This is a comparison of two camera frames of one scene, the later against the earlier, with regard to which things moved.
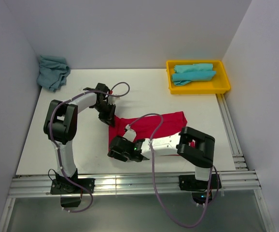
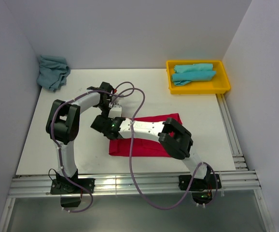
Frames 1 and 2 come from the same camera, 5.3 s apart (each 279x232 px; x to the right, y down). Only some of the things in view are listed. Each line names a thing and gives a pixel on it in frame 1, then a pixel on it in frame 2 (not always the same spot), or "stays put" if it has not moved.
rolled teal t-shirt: (193, 68) stays put
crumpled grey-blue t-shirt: (53, 71) stays put
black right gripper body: (123, 156) to (109, 119)
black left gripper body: (104, 110) stays put
